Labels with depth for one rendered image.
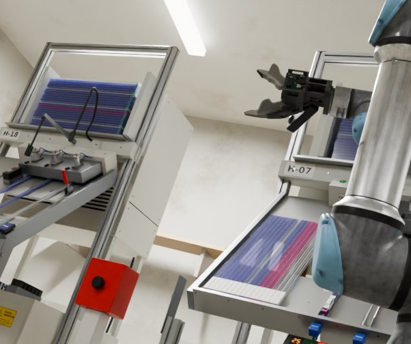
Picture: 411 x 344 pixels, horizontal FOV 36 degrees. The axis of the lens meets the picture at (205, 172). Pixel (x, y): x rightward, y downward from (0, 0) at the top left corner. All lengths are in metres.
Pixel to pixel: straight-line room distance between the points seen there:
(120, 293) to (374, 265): 1.22
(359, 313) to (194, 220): 3.71
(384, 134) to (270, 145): 4.44
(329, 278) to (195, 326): 4.09
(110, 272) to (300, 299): 0.65
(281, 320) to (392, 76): 0.82
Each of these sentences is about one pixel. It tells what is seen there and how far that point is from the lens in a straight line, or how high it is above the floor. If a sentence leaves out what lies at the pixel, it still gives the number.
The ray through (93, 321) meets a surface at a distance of 2.09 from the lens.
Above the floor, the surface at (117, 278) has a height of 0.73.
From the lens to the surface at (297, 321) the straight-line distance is 1.68.
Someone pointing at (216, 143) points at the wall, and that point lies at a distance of 5.57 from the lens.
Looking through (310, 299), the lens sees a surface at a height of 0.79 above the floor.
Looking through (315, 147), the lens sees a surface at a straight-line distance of 2.60.
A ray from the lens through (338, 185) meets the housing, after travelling 2.23.
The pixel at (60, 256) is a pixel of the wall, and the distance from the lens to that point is 5.65.
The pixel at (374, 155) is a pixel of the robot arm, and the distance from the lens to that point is 1.04.
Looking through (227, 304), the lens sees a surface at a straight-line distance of 1.75.
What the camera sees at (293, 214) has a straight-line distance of 2.21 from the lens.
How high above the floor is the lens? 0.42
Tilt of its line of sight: 20 degrees up
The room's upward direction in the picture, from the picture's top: 19 degrees clockwise
